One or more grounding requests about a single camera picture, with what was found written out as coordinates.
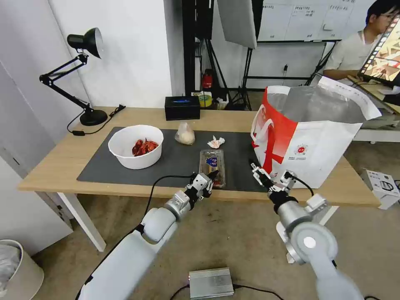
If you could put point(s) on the black metal frame rack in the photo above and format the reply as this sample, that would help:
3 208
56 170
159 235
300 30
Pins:
189 47

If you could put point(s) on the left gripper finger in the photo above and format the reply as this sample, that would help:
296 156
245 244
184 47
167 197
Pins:
208 191
213 175

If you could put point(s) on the clear plastic food container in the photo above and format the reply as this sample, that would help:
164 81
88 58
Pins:
213 162

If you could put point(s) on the black light stand tripod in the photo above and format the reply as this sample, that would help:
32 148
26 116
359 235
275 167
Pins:
245 81

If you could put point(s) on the red crayfish shells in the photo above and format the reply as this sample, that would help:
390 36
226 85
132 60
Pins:
144 147

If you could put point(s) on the black articulated desk lamp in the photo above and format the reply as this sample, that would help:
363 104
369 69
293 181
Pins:
93 118

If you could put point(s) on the silver photo softbox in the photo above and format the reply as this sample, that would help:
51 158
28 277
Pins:
237 22

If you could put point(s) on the wooden side desk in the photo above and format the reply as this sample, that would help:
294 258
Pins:
379 97

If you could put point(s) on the clear plastic bin liner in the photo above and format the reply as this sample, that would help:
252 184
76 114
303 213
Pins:
7 262

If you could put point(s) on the white cabinet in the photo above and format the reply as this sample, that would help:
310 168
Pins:
22 175

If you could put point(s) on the red fire extinguisher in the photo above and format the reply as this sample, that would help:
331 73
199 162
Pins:
207 79

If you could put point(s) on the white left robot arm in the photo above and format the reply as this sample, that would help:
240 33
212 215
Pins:
134 250

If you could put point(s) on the white kettle product box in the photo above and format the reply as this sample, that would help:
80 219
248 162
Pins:
382 187

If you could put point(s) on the silver power supply box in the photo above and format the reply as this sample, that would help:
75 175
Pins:
211 282

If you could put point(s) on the white red takeout bag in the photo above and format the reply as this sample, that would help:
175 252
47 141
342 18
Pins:
315 147

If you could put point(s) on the crumpled stained white tissue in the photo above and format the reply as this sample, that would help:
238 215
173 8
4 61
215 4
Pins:
215 142

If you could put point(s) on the person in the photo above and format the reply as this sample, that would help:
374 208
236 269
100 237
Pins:
347 53

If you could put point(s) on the white round takeout bowl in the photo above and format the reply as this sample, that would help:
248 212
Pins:
137 160

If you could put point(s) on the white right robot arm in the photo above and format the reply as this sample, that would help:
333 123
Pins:
307 240

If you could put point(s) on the clear bag with bun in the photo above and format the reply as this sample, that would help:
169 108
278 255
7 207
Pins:
185 134

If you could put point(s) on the beige round trash bin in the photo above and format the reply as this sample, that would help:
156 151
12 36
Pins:
26 278

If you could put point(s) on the tilted computer monitor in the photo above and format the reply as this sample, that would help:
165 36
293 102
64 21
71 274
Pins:
382 56

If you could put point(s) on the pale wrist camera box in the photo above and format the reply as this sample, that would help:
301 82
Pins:
202 180
287 181

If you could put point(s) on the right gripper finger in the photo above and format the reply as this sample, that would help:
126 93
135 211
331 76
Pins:
276 182
260 176

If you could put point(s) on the black tissue box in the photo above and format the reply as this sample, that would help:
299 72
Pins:
182 109

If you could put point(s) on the yellow green tape roll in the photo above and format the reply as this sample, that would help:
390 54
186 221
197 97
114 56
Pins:
205 100

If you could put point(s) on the dark grey desk mat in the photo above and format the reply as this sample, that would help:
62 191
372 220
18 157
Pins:
175 162

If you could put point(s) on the white table leg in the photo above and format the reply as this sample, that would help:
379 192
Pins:
328 215
84 218

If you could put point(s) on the white wall whiteboard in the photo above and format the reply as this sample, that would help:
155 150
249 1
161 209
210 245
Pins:
297 22

